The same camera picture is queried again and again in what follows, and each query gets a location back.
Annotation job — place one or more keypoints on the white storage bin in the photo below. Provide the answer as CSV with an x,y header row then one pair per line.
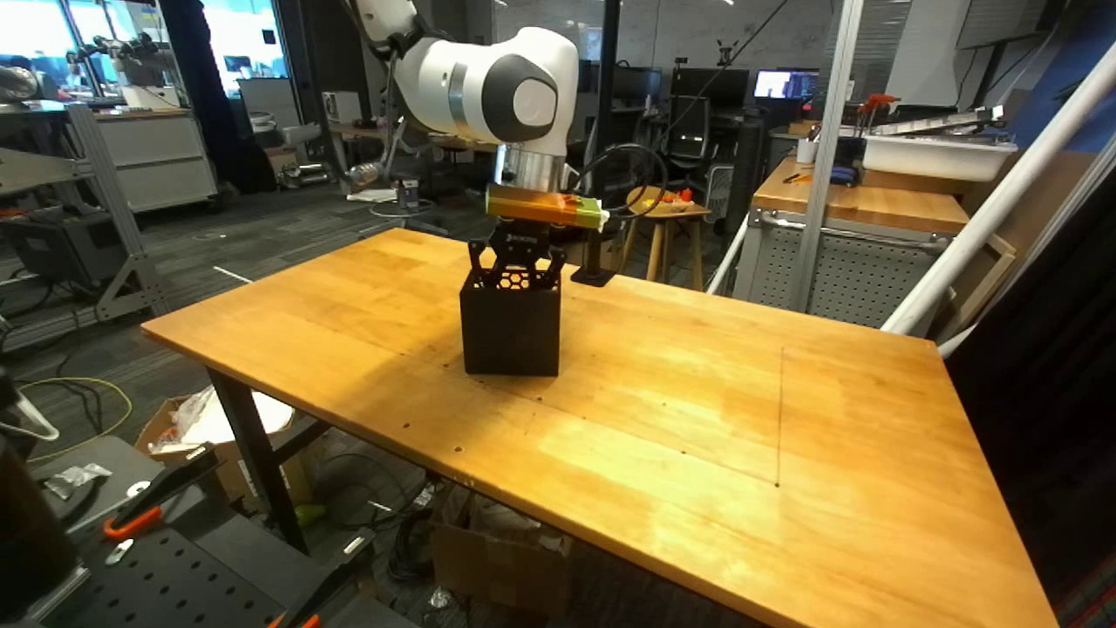
x,y
944,159

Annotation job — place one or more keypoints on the small white bottle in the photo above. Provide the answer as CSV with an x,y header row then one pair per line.
x,y
804,151

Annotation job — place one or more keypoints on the clear plastic bag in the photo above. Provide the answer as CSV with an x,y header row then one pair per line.
x,y
76,475

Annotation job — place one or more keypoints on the grey metal shelving rack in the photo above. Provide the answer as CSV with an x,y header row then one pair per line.
x,y
117,220

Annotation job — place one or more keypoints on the grey aluminium pole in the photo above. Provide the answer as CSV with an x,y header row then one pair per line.
x,y
827,151

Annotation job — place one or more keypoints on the black perforated plate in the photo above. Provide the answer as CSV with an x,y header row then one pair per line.
x,y
197,580

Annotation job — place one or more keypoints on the black pole stand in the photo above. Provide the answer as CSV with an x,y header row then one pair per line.
x,y
608,70

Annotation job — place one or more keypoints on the round wooden stool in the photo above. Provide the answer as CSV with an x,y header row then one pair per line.
x,y
697,215

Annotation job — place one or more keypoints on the red tool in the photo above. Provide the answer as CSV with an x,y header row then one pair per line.
x,y
873,105

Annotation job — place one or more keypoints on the small cardboard box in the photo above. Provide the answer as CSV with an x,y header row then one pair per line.
x,y
499,562

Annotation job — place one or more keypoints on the person's dark clothed leg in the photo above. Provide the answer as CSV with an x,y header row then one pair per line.
x,y
29,547

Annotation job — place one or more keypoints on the white cabinet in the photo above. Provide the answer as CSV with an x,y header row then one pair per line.
x,y
162,161

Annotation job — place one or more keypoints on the blue board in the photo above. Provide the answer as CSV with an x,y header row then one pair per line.
x,y
1064,56

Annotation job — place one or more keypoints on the computer monitor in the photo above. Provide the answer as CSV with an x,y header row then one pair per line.
x,y
786,86

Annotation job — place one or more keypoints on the black perforated box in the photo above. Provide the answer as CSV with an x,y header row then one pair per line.
x,y
511,332

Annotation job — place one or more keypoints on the black table leg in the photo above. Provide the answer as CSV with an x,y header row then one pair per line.
x,y
262,464

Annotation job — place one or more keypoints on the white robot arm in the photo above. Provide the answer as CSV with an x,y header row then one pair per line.
x,y
477,83

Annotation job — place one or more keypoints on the orange yellow toy pieces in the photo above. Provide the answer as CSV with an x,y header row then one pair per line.
x,y
678,201

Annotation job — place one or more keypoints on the yellow-green orange wrist camera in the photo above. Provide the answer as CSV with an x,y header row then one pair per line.
x,y
546,211

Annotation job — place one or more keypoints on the white pole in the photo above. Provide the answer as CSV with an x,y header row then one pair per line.
x,y
1050,220
999,194

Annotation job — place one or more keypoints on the thin white tube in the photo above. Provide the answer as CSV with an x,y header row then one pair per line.
x,y
732,251

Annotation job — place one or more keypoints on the black office chair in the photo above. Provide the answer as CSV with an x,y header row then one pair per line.
x,y
692,135

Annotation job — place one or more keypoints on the cardboard box with white bag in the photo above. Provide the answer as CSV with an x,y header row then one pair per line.
x,y
195,425

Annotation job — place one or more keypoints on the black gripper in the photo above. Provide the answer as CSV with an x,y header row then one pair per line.
x,y
526,236

